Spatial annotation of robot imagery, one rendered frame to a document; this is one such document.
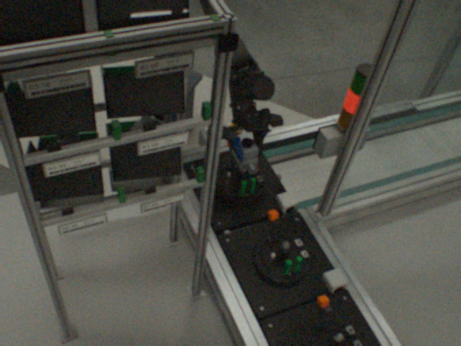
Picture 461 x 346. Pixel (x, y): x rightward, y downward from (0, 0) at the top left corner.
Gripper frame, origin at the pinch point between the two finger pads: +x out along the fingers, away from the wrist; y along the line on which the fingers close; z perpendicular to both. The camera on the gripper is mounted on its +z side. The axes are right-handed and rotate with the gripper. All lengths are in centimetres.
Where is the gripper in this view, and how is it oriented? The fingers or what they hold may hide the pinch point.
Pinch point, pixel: (248, 147)
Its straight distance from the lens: 131.7
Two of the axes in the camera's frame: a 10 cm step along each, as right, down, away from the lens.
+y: 9.1, -2.4, 3.3
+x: 1.4, 9.5, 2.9
